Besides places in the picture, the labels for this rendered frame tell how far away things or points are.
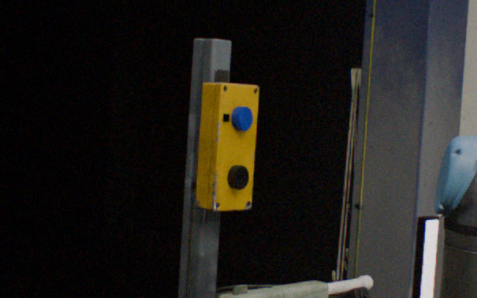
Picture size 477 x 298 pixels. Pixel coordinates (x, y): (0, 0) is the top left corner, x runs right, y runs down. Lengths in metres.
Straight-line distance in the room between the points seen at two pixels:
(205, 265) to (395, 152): 0.56
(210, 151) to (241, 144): 0.08
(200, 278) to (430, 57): 0.74
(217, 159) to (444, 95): 0.66
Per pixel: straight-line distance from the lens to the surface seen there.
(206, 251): 2.09
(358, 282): 2.26
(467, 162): 1.39
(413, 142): 2.35
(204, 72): 2.07
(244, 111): 2.02
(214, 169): 2.00
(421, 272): 2.36
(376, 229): 2.41
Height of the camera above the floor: 1.52
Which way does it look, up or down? 3 degrees down
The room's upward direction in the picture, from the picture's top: 4 degrees clockwise
